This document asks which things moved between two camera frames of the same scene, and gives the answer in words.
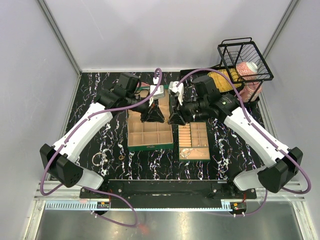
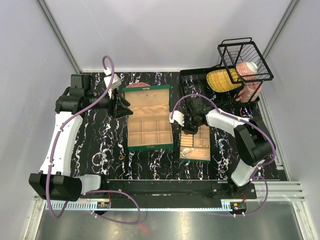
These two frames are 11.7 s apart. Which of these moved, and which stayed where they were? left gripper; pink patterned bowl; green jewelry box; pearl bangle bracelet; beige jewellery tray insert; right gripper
Moved: left gripper; right gripper
Stayed: green jewelry box; beige jewellery tray insert; pearl bangle bracelet; pink patterned bowl
